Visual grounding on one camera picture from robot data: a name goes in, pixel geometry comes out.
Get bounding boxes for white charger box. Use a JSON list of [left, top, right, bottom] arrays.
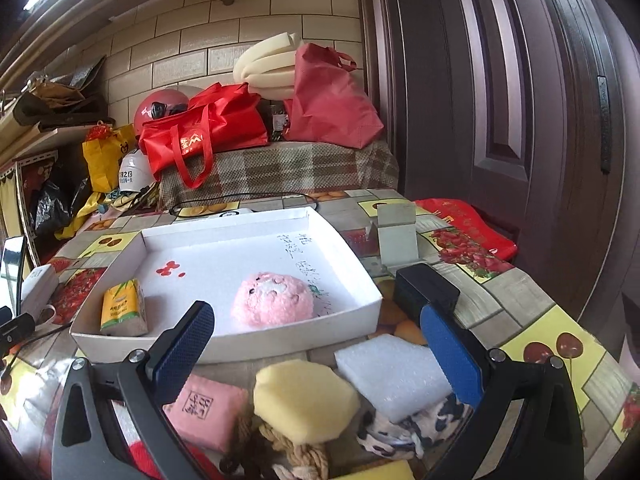
[[21, 264, 58, 327]]

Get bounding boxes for brown paper bag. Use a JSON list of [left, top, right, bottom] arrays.
[[11, 81, 111, 131]]

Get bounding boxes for yellow bag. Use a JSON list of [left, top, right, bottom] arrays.
[[82, 122, 137, 194]]

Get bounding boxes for cow print cloth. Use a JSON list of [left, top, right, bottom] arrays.
[[356, 393, 472, 460]]

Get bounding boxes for white round device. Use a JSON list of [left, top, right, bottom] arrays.
[[216, 208, 254, 217]]

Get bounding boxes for fruit print tablecloth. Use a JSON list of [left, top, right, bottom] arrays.
[[1, 190, 639, 479]]

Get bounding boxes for red plush apple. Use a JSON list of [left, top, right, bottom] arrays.
[[129, 436, 224, 479]]

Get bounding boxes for wooden shelf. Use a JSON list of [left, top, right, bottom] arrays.
[[1, 125, 93, 166]]

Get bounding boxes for red glossy tote bag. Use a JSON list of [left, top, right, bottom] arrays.
[[139, 82, 269, 190]]

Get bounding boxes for dark red fabric bag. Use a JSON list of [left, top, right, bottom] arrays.
[[284, 44, 384, 150]]

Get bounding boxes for red bag on chair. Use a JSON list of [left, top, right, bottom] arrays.
[[414, 198, 518, 260]]

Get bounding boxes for cream foam tubes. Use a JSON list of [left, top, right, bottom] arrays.
[[233, 32, 300, 101]]

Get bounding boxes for white cardboard box tray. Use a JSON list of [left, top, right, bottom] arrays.
[[70, 207, 382, 364]]

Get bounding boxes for braided rope toy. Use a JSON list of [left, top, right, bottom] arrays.
[[219, 413, 330, 480]]

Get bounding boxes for black power cube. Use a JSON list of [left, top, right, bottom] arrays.
[[393, 263, 460, 324]]

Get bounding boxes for white helmet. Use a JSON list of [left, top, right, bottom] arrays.
[[118, 150, 155, 193]]

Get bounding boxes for pink plush ball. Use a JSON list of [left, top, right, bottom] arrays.
[[230, 272, 314, 328]]

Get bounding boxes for white foam block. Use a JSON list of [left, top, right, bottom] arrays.
[[334, 334, 452, 422]]

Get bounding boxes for smartphone on stand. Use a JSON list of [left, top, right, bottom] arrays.
[[0, 236, 26, 316]]

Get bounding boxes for yellow octagonal sponge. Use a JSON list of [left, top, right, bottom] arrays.
[[253, 360, 360, 445]]

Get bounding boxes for pink tissue pack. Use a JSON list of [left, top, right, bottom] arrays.
[[163, 374, 248, 453]]

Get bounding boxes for plaid covered furniture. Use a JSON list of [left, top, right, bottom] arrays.
[[160, 141, 399, 209]]

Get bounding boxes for pink helmet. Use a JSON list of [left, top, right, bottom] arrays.
[[132, 88, 189, 136]]

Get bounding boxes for folded metal stand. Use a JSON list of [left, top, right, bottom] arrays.
[[376, 202, 419, 268]]

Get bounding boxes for black plastic bag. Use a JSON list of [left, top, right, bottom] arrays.
[[29, 178, 92, 237]]

